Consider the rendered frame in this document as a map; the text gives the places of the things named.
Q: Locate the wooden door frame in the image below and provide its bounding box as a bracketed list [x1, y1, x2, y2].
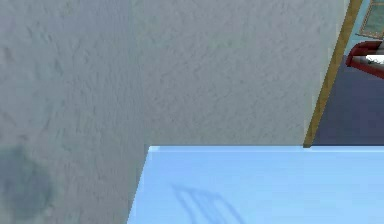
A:
[302, 0, 364, 149]

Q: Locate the framed wall picture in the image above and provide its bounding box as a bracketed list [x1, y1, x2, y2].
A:
[358, 0, 384, 40]

